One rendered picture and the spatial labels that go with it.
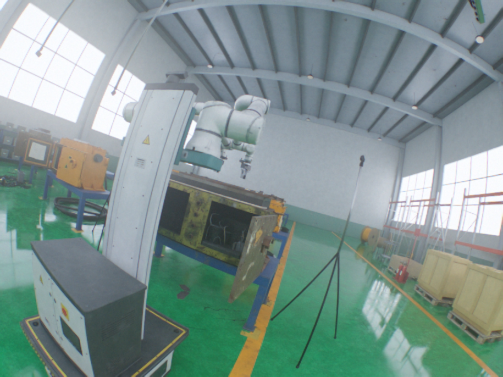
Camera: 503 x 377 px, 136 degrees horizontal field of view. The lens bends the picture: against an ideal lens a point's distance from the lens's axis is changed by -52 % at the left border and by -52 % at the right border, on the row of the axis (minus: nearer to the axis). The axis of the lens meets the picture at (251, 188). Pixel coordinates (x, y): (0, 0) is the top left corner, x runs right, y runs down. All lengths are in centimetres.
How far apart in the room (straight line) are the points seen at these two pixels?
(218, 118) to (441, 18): 924
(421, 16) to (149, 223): 963
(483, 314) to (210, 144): 456
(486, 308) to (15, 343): 546
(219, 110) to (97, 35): 1091
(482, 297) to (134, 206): 481
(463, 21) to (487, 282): 824
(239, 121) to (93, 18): 1112
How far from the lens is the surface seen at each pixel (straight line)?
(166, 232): 232
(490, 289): 448
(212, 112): 107
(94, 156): 398
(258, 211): 188
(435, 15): 954
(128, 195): 113
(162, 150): 101
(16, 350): 181
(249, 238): 120
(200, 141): 102
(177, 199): 293
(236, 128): 103
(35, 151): 509
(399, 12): 940
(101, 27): 1194
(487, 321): 442
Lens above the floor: 135
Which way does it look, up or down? 1 degrees up
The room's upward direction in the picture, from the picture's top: 16 degrees clockwise
